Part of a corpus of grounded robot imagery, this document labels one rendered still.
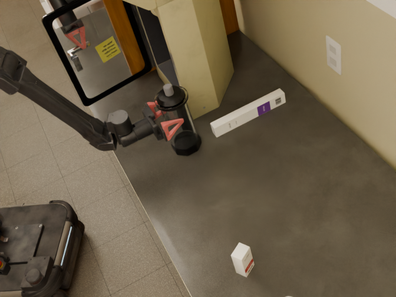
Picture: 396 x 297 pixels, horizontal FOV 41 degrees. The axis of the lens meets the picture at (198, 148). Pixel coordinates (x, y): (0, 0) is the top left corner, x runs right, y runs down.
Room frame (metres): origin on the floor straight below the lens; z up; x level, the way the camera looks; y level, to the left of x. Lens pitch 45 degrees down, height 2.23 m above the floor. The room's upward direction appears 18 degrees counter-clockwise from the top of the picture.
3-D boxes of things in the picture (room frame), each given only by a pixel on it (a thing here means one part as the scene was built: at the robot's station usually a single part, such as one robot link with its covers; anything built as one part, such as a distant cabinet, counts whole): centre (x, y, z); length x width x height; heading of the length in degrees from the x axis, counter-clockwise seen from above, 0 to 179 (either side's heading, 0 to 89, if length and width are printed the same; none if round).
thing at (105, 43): (1.67, 0.22, 1.19); 0.30 x 0.01 x 0.40; 110
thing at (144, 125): (1.29, 0.14, 1.10); 0.10 x 0.07 x 0.07; 13
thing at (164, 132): (1.27, 0.07, 1.10); 0.09 x 0.07 x 0.07; 103
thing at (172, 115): (1.31, 0.03, 1.06); 0.11 x 0.11 x 0.21
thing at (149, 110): (1.34, 0.08, 1.10); 0.09 x 0.07 x 0.07; 103
